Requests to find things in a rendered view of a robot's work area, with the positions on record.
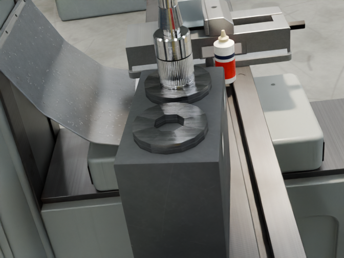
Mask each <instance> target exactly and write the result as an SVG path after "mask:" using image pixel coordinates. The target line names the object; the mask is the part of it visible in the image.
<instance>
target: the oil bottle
mask: <svg viewBox="0 0 344 258"><path fill-rule="evenodd" d="M214 57H215V66H216V67H223V68H224V72H225V84H229V83H232V82H234V81H235V80H236V71H235V52H234V41H233V40H231V39H229V37H228V36H226V33H225V30H222V32H221V36H220V37H219V40H217V41H215V42H214Z"/></svg>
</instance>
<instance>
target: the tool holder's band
mask: <svg viewBox="0 0 344 258"><path fill-rule="evenodd" d="M153 38H154V43H155V44H156V45H158V46H160V47H165V48H171V47H177V46H181V45H183V44H185V43H187V42H188V41H189V40H190V38H191V36H190V30H189V29H188V28H187V27H185V26H181V27H180V32H179V33H178V34H176V35H171V36H167V35H164V34H163V33H162V29H158V30H156V31H155V32H154V34H153Z"/></svg>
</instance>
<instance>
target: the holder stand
mask: <svg viewBox="0 0 344 258"><path fill-rule="evenodd" d="M193 67H194V73H195V80H194V82H193V83H192V84H191V85H189V86H187V87H184V88H181V89H168V88H165V87H163V86H162V85H161V84H160V81H159V74H158V70H145V71H142V72H141V75H140V78H139V82H138V85H137V88H136V91H135V95H134V98H133V102H132V105H131V108H130V112H129V114H128V118H127V121H126V124H125V127H124V131H123V134H122V137H121V141H120V144H119V147H118V151H117V154H116V158H115V161H114V164H113V166H114V171H115V175H116V180H117V184H118V189H119V193H120V198H121V203H122V207H123V212H124V216H125V221H126V225H127V230H128V234H129V238H130V243H131V247H132V252H133V256H134V258H229V232H230V179H231V165H230V149H229V133H228V118H227V102H226V87H225V72H224V68H223V67H204V68H202V67H199V66H193Z"/></svg>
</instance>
